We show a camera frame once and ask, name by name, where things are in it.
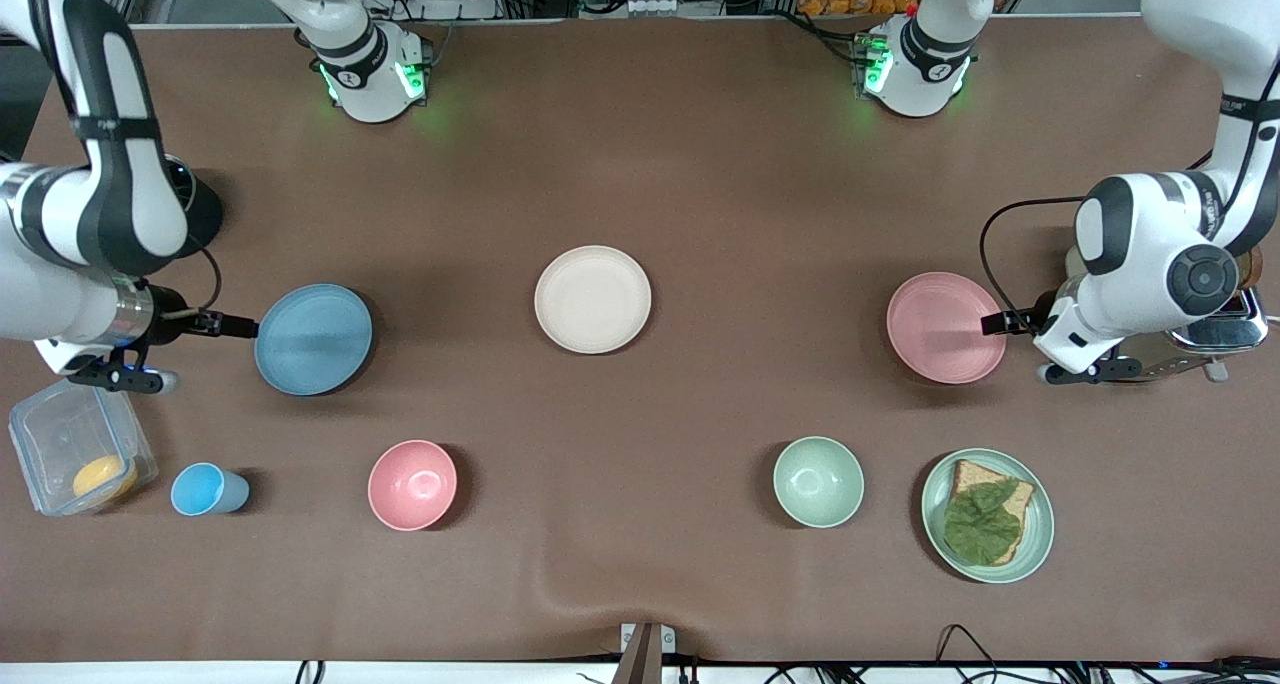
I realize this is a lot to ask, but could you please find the pink plate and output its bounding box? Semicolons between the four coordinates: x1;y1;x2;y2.
886;272;1008;385

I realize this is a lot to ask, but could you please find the blue plate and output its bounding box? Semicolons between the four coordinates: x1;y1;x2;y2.
254;284;373;397

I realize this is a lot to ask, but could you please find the black cylindrical pot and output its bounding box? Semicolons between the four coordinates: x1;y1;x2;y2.
165;157;224;260

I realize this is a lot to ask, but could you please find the beige chrome toaster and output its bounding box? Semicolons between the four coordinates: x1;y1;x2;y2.
1060;244;1269;383

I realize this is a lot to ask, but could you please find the brown bread slice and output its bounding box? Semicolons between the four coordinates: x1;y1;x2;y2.
945;460;1035;565

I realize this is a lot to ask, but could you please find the clear plastic container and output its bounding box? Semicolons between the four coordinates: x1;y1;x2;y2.
8;376;159;517

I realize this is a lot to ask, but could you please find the blue cup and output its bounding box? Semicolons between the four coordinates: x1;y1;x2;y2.
170;462;251;517

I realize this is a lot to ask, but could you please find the orange round food piece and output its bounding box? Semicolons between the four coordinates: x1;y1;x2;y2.
72;454;139;500

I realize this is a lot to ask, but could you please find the green plate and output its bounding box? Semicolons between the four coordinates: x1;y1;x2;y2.
921;448;1055;584

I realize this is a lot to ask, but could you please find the green lettuce leaf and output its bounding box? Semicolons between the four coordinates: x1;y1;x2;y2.
943;479;1023;566

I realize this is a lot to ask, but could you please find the pink bowl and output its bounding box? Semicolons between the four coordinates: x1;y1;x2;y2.
368;440;458;532

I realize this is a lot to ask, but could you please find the green bowl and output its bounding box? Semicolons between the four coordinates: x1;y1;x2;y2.
772;436;865;529

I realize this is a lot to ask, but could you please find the brown table mat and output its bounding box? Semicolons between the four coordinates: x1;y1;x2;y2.
0;14;1280;665

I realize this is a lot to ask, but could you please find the beige plate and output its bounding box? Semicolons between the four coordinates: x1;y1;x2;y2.
534;245;653;355

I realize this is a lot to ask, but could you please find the metal table clamp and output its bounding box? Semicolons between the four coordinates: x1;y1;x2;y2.
620;622;676;684

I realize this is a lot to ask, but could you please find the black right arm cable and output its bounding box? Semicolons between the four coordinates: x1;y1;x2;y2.
155;247;223;325

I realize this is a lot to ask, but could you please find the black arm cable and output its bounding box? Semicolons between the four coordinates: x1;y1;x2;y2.
979;197;1089;317
155;247;223;325

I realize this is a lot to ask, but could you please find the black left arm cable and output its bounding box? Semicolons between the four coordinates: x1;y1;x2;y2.
979;197;1089;317

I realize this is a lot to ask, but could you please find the black looped cable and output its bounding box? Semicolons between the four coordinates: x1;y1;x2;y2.
935;624;1001;684

